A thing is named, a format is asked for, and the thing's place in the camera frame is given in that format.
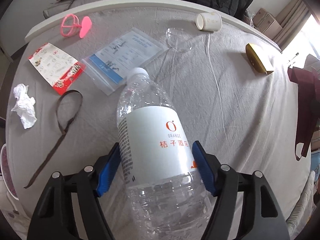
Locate clear plastic water bottle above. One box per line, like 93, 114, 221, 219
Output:
117, 68, 213, 239

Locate white gloved hand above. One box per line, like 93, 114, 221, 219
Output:
286, 171, 315, 239

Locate grey bed sheet mattress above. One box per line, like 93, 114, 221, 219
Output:
6, 8, 310, 217

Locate clear zip bag with paper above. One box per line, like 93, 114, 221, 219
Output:
81, 28, 168, 96

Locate crumpled white tissue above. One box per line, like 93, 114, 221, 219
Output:
11, 83, 37, 129

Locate maroon slipper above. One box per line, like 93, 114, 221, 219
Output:
1, 144, 19, 201

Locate red white snack package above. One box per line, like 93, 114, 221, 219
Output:
28, 43, 86, 95

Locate yellow cardboard box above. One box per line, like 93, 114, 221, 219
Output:
245, 43, 274, 75

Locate clear plastic cup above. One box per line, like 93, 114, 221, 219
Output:
165, 27, 193, 52

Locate white paper cup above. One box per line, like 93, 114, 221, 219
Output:
195, 12, 222, 32

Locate stacked cardboard boxes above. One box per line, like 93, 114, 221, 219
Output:
253, 8, 283, 40

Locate beige curtain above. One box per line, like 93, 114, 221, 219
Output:
273, 0, 311, 50

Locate black strap loop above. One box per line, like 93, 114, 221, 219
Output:
23, 89, 84, 189

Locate pink plastic frame toy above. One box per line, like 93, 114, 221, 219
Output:
60, 14, 92, 38

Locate white bed frame rail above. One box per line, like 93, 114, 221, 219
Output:
24, 0, 281, 51

